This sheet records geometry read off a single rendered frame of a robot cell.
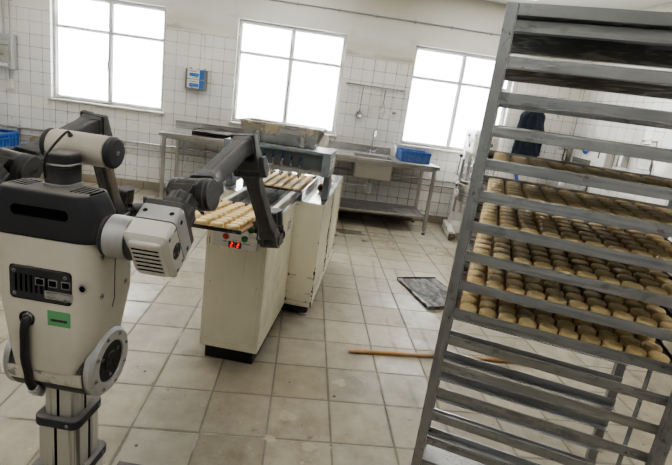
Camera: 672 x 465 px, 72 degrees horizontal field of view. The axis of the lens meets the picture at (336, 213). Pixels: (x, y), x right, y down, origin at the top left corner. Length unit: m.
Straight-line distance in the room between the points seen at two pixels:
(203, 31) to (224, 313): 4.48
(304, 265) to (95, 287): 2.23
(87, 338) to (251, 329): 1.61
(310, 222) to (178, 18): 4.09
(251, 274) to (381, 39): 4.46
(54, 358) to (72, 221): 0.32
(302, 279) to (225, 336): 0.76
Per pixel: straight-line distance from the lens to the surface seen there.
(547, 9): 1.33
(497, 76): 1.30
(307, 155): 3.10
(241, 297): 2.60
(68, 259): 1.07
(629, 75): 1.36
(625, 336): 1.63
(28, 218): 1.10
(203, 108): 6.44
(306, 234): 3.12
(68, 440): 1.35
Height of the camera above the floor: 1.53
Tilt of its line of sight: 14 degrees down
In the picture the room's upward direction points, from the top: 8 degrees clockwise
